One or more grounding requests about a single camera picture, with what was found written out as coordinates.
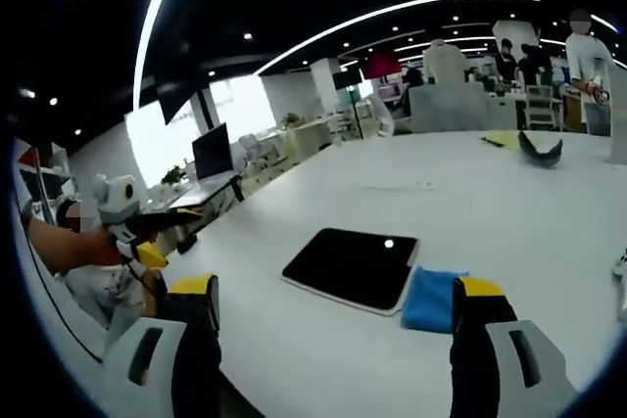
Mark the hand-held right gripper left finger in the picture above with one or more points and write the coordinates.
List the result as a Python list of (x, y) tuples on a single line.
[(196, 349)]

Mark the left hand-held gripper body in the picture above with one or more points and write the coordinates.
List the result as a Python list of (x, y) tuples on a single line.
[(117, 202)]

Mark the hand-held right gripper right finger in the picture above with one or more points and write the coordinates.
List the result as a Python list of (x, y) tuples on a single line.
[(482, 339)]

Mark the blue cleaning cloth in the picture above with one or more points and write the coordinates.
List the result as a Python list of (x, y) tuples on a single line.
[(428, 298)]

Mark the black tablet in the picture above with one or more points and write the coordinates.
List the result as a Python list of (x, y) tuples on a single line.
[(350, 268)]

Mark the green potted plant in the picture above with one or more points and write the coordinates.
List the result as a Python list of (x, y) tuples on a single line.
[(173, 175)]

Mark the black-legged office desk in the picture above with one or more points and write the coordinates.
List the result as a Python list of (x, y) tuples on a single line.
[(206, 193)]

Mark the person's white shirt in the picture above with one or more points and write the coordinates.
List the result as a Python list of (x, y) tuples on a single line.
[(103, 291)]

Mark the dark computer monitor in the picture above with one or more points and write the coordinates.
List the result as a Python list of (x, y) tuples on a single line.
[(212, 151)]

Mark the black curved object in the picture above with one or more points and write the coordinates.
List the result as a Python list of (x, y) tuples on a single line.
[(539, 156)]

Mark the yellow paper sheet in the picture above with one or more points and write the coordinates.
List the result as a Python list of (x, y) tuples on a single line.
[(502, 139)]

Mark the white mannequin torso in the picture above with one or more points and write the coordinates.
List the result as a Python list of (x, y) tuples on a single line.
[(445, 63)]

